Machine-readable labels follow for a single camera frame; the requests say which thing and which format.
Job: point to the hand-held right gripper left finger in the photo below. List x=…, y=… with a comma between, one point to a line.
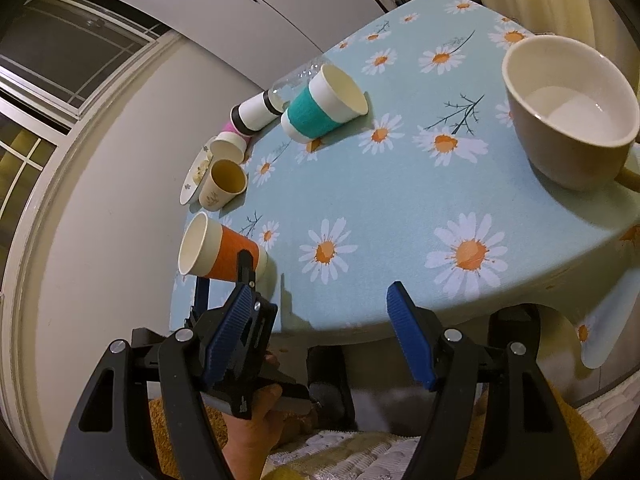
x=227, y=335

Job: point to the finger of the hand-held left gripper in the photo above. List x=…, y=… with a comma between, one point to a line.
x=245, y=270
x=202, y=295

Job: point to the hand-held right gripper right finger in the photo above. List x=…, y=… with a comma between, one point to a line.
x=410, y=340

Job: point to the orange paper cup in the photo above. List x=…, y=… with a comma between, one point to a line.
x=225, y=255

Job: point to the beige printed paper cup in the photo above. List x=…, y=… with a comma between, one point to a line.
x=212, y=195

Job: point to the small white paper cup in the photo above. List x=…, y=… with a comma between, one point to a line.
x=227, y=149

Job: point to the pink cup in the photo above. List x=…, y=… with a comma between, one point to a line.
x=228, y=128

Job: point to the teal paper cup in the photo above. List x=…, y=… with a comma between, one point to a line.
x=312, y=115

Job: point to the person's left hand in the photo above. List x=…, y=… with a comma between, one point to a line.
x=247, y=435

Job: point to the yellow blanket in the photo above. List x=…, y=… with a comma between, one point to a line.
x=170, y=440

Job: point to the white plate with food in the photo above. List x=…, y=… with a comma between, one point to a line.
x=192, y=181

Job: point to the white quilted mattress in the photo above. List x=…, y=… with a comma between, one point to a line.
x=350, y=455

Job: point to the blue daisy tablecloth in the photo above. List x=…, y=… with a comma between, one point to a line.
x=400, y=200

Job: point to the clear plastic bottle white label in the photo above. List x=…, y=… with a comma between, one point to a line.
x=255, y=112

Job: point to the beige ceramic mug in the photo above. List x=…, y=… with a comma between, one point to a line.
x=550, y=152

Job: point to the grey cabinet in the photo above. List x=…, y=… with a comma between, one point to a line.
x=225, y=5

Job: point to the white framed window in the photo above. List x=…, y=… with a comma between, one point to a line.
x=75, y=60

